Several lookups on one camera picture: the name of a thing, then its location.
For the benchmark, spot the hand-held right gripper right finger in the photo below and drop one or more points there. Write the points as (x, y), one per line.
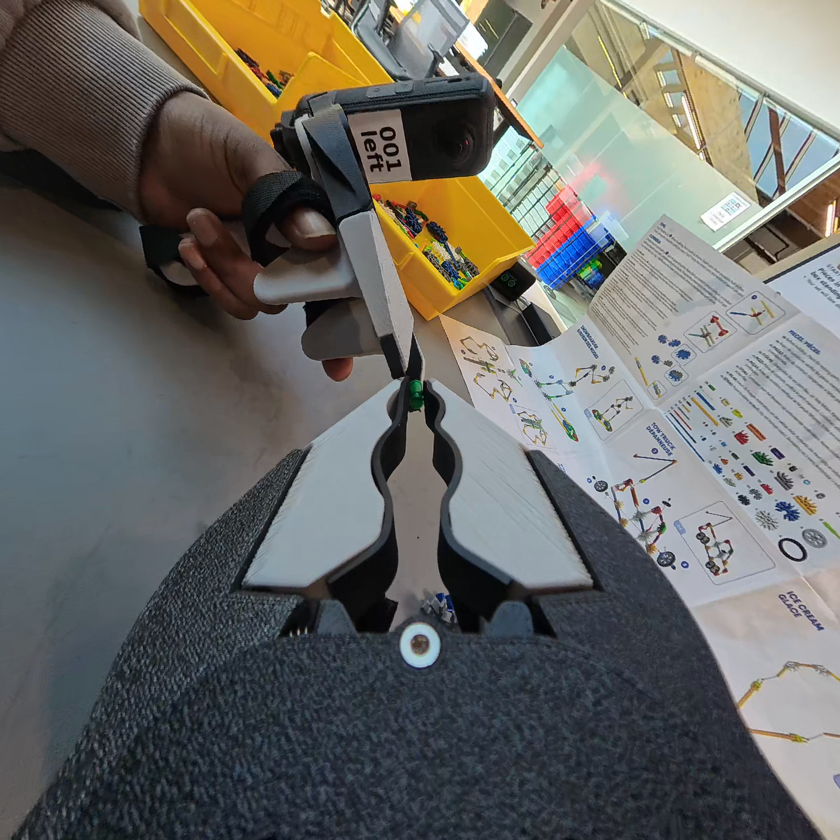
(519, 519)

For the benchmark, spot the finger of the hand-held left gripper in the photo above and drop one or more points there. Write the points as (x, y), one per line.
(378, 282)

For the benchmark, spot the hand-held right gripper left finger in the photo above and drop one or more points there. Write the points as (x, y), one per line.
(322, 519)

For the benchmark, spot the blue grey toy connector cluster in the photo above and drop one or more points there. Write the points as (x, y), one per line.
(440, 608)

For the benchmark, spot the yellow parts bin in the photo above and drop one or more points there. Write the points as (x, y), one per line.
(499, 236)
(210, 40)

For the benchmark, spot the grey desk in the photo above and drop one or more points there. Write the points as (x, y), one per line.
(118, 460)

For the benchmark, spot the person's left hand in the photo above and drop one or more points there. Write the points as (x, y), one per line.
(197, 171)

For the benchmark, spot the pile of toy pieces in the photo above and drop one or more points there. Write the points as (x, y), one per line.
(433, 243)

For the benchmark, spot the wooden office table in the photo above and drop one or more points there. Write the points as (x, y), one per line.
(505, 99)

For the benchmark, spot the black digital clock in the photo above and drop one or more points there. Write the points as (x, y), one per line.
(512, 282)

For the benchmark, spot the small black device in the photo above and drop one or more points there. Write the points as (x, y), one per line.
(540, 323)

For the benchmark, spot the small heap of toy pieces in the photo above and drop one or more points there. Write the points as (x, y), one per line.
(267, 72)

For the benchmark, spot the red blue stacked bins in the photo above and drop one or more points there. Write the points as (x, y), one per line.
(571, 243)

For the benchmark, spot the fold-out toy instruction sheet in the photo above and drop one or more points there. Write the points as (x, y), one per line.
(683, 407)

